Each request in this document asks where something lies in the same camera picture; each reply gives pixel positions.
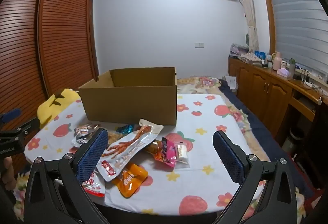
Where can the grey trash bin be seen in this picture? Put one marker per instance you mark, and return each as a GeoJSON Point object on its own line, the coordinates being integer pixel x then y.
{"type": "Point", "coordinates": [292, 142]}

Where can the small green fan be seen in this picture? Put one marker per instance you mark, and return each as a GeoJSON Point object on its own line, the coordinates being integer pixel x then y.
{"type": "Point", "coordinates": [248, 39]}

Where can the white wall switch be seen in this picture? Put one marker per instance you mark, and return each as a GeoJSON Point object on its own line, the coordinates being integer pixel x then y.
{"type": "Point", "coordinates": [199, 45]}

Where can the blue carton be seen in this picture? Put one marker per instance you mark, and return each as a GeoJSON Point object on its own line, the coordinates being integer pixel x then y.
{"type": "Point", "coordinates": [260, 55]}

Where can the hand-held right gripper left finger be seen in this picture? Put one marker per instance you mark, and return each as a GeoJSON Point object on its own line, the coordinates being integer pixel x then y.
{"type": "Point", "coordinates": [93, 155]}

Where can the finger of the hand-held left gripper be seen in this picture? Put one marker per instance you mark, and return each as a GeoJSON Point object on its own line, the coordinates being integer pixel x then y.
{"type": "Point", "coordinates": [25, 128]}
{"type": "Point", "coordinates": [10, 114]}

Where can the folded floral fabric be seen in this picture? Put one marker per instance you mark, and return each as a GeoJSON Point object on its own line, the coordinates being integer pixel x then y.
{"type": "Point", "coordinates": [249, 58]}

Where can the cream curtain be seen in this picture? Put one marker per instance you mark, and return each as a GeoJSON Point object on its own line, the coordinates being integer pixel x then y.
{"type": "Point", "coordinates": [249, 9]}

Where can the orange snack packet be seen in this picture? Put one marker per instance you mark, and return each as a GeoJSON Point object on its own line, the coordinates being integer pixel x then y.
{"type": "Point", "coordinates": [129, 180]}

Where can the white power strip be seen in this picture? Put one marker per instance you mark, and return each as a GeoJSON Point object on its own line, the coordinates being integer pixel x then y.
{"type": "Point", "coordinates": [311, 84]}

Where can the floral bed blanket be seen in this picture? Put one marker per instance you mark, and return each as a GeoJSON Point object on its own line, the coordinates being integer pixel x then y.
{"type": "Point", "coordinates": [205, 83]}

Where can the purple bag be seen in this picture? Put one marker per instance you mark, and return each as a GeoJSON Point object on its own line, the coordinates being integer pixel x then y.
{"type": "Point", "coordinates": [238, 50]}

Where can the clear white pastry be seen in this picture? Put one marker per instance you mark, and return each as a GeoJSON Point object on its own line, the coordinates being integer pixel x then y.
{"type": "Point", "coordinates": [182, 153]}

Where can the wooden window frame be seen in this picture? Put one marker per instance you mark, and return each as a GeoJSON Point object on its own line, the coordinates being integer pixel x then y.
{"type": "Point", "coordinates": [267, 9]}

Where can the pink tissue box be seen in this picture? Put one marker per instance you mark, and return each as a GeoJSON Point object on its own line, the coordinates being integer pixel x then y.
{"type": "Point", "coordinates": [284, 73]}

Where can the brown slatted wardrobe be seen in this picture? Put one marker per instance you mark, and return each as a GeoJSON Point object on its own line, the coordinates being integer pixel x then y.
{"type": "Point", "coordinates": [59, 34]}

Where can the wooden sideboard cabinet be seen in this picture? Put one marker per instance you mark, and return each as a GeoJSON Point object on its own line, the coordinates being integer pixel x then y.
{"type": "Point", "coordinates": [258, 88]}

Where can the yellow plush toy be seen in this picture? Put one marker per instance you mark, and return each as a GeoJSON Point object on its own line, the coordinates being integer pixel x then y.
{"type": "Point", "coordinates": [51, 108]}

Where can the clear bottle green lid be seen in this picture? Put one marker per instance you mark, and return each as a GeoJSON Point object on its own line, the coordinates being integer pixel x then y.
{"type": "Point", "coordinates": [292, 67]}

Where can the grey window blind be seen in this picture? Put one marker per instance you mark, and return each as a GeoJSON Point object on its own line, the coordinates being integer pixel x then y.
{"type": "Point", "coordinates": [294, 21]}

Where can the navy blue blanket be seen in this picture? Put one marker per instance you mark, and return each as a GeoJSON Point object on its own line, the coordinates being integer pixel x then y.
{"type": "Point", "coordinates": [256, 124]}

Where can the red and white snack packet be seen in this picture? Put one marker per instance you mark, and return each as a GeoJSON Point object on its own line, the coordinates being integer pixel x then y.
{"type": "Point", "coordinates": [95, 186]}

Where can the silver snack packet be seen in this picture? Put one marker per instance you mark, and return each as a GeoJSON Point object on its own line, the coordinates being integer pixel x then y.
{"type": "Point", "coordinates": [82, 134]}

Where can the brown bun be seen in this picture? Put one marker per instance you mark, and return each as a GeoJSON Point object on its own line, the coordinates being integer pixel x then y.
{"type": "Point", "coordinates": [153, 148]}

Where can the brown cardboard box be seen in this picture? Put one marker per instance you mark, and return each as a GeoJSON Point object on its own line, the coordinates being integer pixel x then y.
{"type": "Point", "coordinates": [128, 106]}

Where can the clear chicken feet packet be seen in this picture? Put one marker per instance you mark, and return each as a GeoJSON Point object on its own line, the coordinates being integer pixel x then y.
{"type": "Point", "coordinates": [128, 148]}

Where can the strawberry print white towel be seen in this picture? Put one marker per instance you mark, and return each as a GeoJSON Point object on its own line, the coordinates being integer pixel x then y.
{"type": "Point", "coordinates": [205, 121]}

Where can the black charger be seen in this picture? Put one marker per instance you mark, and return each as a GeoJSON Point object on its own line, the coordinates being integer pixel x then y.
{"type": "Point", "coordinates": [297, 77]}

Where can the pink snack packet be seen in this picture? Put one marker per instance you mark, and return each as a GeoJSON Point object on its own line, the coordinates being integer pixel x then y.
{"type": "Point", "coordinates": [166, 153]}

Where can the pink thermos jug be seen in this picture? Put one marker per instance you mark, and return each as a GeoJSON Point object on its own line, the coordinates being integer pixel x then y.
{"type": "Point", "coordinates": [276, 61]}

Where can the white paper bag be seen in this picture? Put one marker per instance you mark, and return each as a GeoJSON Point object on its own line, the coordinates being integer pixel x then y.
{"type": "Point", "coordinates": [232, 82]}

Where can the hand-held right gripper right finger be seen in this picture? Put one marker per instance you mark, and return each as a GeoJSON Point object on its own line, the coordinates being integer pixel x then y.
{"type": "Point", "coordinates": [229, 158]}

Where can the blue foil candy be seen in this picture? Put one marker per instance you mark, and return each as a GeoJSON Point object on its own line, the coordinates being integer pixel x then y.
{"type": "Point", "coordinates": [126, 129]}

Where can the person's left hand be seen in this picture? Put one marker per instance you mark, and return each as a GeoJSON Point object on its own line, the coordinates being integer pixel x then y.
{"type": "Point", "coordinates": [7, 174]}

